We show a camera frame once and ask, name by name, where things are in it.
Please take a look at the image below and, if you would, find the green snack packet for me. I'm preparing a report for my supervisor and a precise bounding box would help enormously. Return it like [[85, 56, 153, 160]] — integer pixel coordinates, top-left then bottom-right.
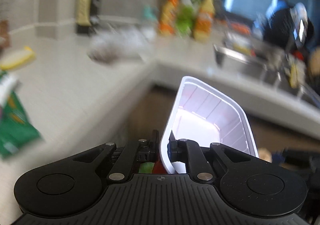
[[1, 71, 41, 159]]

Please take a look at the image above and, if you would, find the yellow orange detergent bottle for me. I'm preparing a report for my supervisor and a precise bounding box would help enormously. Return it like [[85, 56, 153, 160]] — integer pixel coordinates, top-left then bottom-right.
[[193, 0, 215, 42]]

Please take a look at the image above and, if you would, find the soy sauce bottle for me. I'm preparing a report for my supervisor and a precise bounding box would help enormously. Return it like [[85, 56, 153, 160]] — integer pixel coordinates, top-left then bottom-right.
[[75, 0, 100, 35]]

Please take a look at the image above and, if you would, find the clear plastic bag with scraps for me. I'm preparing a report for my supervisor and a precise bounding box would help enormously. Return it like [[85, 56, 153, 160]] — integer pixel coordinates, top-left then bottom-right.
[[87, 27, 156, 64]]

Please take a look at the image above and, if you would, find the teal cap salt shaker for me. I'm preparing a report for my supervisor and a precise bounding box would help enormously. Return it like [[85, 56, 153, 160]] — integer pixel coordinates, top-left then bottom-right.
[[143, 5, 157, 21]]

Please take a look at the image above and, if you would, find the stainless steel sink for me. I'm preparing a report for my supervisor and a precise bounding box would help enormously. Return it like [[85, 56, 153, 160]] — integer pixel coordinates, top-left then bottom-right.
[[213, 45, 319, 108]]

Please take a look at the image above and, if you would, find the white plastic food tray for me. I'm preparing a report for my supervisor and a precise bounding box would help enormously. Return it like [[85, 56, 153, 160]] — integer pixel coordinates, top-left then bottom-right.
[[159, 76, 259, 174]]

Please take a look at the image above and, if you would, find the green detergent bottle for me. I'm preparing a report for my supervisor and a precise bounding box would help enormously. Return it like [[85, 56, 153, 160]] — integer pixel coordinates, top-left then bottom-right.
[[175, 0, 199, 37]]

